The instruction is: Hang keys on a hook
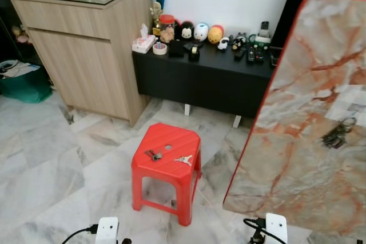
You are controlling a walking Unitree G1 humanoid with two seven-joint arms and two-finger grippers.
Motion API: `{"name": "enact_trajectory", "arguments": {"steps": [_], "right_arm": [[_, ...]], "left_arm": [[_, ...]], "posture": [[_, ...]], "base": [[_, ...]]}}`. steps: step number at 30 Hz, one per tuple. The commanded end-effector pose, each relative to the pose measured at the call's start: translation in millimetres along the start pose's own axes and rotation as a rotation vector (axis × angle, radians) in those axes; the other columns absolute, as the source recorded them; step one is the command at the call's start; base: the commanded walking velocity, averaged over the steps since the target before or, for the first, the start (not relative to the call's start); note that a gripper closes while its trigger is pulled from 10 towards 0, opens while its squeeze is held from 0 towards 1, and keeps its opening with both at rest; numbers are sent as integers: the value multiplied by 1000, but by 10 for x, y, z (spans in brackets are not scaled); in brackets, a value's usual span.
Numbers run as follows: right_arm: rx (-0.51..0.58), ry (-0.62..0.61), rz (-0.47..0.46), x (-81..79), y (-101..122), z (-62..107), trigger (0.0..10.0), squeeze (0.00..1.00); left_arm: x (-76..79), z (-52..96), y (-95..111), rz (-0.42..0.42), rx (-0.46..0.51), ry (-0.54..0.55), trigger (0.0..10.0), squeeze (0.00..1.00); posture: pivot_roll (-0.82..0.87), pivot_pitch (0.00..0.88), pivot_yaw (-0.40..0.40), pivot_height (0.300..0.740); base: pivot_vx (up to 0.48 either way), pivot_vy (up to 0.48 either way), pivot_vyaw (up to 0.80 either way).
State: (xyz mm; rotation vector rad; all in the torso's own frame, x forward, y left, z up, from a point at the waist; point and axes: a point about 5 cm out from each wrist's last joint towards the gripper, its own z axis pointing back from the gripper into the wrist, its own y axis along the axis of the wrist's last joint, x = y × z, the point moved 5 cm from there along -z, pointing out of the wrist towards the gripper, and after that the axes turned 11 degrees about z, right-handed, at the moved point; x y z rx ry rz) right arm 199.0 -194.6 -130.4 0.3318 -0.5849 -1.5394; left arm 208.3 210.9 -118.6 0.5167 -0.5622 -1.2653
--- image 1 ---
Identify black key bunch with ring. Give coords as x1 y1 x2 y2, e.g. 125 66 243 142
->
321 117 358 150

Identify marble board with red edge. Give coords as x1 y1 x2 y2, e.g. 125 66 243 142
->
222 0 366 240

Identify white paper patch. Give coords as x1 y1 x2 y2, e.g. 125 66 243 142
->
331 83 366 126

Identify green storage bin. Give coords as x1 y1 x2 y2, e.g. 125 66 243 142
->
0 60 53 104

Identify small gold trophy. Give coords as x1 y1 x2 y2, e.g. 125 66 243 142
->
149 2 163 28

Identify white round plush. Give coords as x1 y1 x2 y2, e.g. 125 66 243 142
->
193 22 210 42

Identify small panda toy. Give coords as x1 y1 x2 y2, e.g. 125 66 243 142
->
217 37 230 51

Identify black low sideboard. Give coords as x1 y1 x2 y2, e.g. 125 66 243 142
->
132 39 282 120

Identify red plastic stool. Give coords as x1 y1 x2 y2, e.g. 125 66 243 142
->
130 122 202 227

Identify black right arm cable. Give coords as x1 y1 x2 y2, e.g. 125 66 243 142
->
242 217 287 244

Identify black remote control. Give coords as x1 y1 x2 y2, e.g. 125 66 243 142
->
246 43 267 65

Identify cordless phone on base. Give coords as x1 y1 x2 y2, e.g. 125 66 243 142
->
255 21 272 45

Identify black mouse plush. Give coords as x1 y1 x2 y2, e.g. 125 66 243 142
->
179 21 195 41

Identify light wooden cabinet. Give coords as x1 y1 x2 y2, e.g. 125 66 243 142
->
9 0 154 126

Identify white tape roll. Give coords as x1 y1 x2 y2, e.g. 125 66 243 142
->
152 42 168 55

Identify yellow round plush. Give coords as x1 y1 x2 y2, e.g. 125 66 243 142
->
207 25 225 45

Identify clear jar with red lid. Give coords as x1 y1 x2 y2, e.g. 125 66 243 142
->
159 14 176 44

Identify pink tissue box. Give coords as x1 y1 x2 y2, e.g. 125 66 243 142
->
132 23 157 54

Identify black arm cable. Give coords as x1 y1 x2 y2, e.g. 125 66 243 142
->
61 225 99 244
242 217 287 244

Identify dark key bunch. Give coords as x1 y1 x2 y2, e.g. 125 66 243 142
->
144 149 164 162

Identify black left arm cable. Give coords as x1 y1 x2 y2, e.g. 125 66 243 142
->
61 225 99 244

